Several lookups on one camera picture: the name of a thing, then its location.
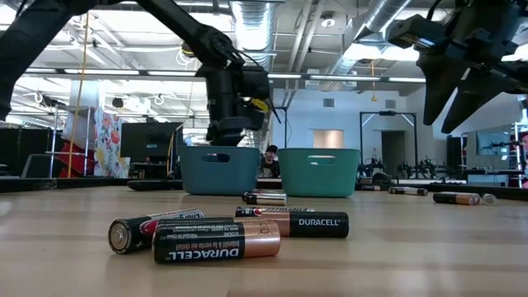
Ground black remote control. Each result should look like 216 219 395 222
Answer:
126 179 185 192

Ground black monitor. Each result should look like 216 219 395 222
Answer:
120 121 185 164

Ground floral banner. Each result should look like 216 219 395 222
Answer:
93 106 131 179

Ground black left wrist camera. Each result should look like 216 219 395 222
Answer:
241 68 272 102

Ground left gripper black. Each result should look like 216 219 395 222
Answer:
205 76 267 148

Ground yellow cable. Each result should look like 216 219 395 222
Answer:
65 12 91 179

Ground blue plastic bin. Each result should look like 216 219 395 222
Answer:
177 144 262 196

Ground smooth silver ceiling duct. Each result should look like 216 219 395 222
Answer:
325 0 413 90

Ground green plastic bin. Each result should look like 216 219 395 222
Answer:
276 147 362 199

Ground black background robot arms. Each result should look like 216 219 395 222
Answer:
357 155 449 185

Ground yellow tape tag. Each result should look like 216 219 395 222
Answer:
249 97 271 115

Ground metal rack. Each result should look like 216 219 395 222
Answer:
47 105 92 179

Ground ribbed silver ceiling duct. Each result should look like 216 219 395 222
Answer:
229 0 276 71

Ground person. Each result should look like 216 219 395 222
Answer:
259 144 282 180

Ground red object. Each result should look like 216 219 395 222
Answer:
56 141 97 179

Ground wall screen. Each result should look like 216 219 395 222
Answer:
475 130 512 158

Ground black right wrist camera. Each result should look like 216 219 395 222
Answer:
387 13 446 51

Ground long ceiling light strip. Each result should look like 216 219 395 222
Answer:
22 68 428 84

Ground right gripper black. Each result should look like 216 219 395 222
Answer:
416 0 528 135

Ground black cabinet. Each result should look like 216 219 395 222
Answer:
0 126 57 179

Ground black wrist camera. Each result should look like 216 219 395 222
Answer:
241 68 272 102
387 13 446 51

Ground black aluminium table frame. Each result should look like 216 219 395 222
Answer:
0 175 528 203

